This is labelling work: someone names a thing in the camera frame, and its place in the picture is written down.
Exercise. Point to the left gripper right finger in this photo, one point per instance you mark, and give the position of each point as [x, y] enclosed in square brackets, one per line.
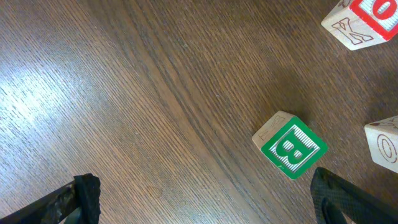
[335, 198]

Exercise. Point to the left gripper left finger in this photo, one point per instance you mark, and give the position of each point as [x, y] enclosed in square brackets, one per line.
[75, 202]

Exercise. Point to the green B block left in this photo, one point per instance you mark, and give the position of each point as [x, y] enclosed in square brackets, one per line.
[289, 144]

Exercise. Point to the yellow block left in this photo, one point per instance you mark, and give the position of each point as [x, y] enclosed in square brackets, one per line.
[382, 141]

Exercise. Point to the red 6 block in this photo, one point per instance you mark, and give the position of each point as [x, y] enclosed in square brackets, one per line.
[358, 24]

